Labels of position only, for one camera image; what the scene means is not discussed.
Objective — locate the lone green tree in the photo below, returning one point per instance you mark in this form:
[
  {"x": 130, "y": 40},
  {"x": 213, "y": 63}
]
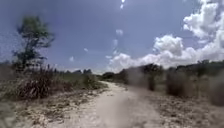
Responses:
[{"x": 33, "y": 40}]

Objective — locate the pale sandy dirt track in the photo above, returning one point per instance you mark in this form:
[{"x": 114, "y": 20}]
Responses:
[{"x": 116, "y": 106}]

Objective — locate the dry scrub bushes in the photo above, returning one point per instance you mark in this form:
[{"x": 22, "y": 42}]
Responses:
[
  {"x": 43, "y": 83},
  {"x": 180, "y": 80}
]

